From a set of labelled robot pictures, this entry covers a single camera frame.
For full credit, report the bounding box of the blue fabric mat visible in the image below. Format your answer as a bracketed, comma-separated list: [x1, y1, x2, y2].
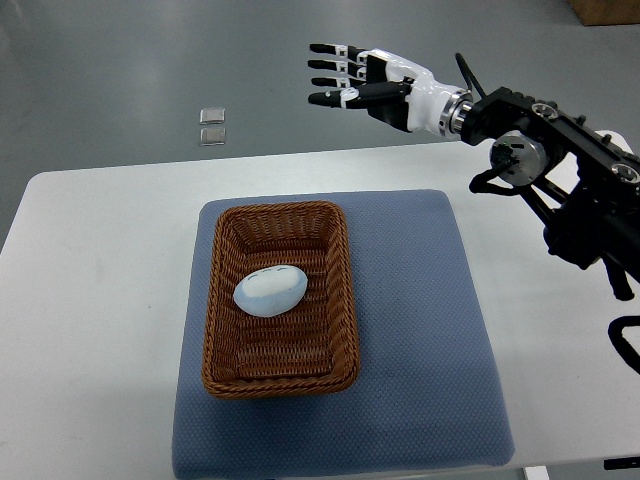
[172, 190, 515, 479]

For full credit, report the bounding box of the brown wicker basket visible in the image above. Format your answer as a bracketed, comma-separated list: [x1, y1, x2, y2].
[201, 201, 360, 399]

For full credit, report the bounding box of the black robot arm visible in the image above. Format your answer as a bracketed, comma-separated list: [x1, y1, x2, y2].
[308, 43, 639, 301]

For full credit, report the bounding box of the brown cardboard box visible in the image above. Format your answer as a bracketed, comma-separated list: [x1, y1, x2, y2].
[569, 0, 639, 26]

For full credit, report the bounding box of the upper metal floor plate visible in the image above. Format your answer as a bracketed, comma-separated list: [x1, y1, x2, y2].
[199, 107, 226, 125]

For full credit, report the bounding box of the black cable loop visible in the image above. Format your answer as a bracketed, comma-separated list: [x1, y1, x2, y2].
[606, 314, 640, 471]

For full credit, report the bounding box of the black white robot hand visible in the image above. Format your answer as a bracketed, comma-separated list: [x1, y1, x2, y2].
[307, 43, 468, 134]

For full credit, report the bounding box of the metal floor plate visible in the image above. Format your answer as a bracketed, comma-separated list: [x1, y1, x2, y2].
[199, 127, 226, 146]
[199, 107, 226, 125]

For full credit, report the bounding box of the lower metal floor plate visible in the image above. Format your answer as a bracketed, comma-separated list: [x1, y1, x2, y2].
[199, 127, 226, 146]

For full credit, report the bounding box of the blue white plush toy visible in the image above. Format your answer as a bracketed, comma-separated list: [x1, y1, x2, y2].
[233, 265, 308, 318]

